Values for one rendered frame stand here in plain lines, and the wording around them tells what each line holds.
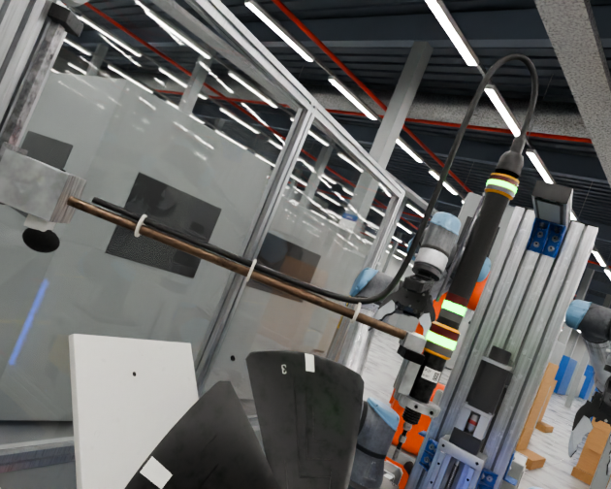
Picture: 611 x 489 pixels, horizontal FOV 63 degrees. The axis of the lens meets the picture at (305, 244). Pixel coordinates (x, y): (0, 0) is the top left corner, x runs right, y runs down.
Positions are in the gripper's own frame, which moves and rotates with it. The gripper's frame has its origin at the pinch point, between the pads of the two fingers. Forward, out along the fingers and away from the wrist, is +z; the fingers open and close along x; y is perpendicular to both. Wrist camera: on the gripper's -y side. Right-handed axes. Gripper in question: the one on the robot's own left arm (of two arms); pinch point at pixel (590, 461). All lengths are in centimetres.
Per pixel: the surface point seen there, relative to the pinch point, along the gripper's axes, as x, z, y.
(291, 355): 47, 0, -52
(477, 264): 24, -25, -52
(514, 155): 25, -42, -52
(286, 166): 95, -40, -9
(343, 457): 32, 10, -51
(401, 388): 27, -4, -54
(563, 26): 118, -303, 328
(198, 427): 37, 4, -83
